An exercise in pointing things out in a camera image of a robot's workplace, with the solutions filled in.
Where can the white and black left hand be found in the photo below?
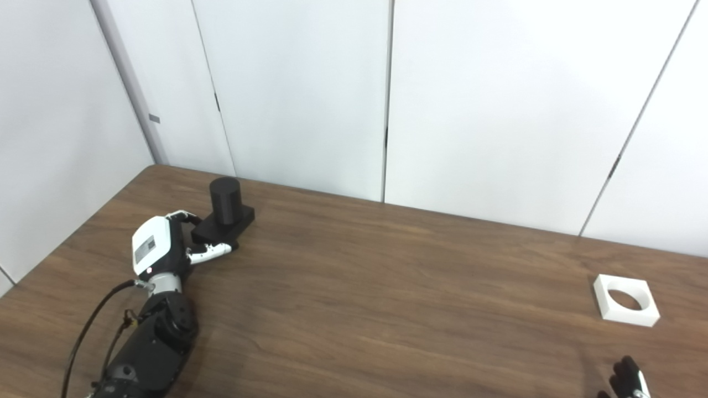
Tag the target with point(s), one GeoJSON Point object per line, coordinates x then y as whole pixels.
{"type": "Point", "coordinates": [152, 246]}

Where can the white and black right hand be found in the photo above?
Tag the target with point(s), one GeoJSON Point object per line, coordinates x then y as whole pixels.
{"type": "Point", "coordinates": [625, 381]}

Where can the white square piece with hole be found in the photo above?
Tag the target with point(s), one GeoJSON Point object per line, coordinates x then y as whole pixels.
{"type": "Point", "coordinates": [628, 315]}

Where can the black peg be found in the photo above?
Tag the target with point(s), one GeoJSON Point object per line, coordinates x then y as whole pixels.
{"type": "Point", "coordinates": [225, 202]}

